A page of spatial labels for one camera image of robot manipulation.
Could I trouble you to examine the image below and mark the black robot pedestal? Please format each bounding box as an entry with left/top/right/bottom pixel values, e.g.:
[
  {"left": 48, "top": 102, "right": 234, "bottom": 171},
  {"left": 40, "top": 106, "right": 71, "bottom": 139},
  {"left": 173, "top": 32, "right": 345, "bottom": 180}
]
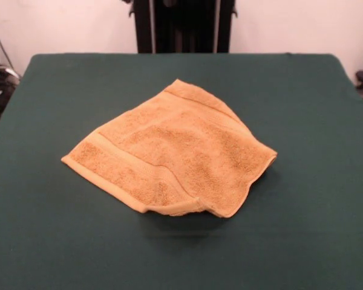
[{"left": 128, "top": 0, "right": 239, "bottom": 54}]

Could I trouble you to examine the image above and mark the grey cable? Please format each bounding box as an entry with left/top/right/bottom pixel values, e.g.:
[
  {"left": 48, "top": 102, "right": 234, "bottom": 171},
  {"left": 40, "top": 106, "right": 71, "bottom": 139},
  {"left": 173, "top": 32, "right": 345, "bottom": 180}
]
[{"left": 0, "top": 23, "right": 22, "bottom": 82}]

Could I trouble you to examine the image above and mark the tan terry towel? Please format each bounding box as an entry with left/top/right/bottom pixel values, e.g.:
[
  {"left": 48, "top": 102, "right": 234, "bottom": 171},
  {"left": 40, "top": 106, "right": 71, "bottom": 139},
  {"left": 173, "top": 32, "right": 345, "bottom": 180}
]
[{"left": 60, "top": 78, "right": 278, "bottom": 219}]

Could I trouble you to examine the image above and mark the dark green table cloth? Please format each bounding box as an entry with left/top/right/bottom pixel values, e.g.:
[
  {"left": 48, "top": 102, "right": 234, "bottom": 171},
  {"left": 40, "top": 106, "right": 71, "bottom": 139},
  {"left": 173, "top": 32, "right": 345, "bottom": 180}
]
[{"left": 0, "top": 53, "right": 363, "bottom": 290}]

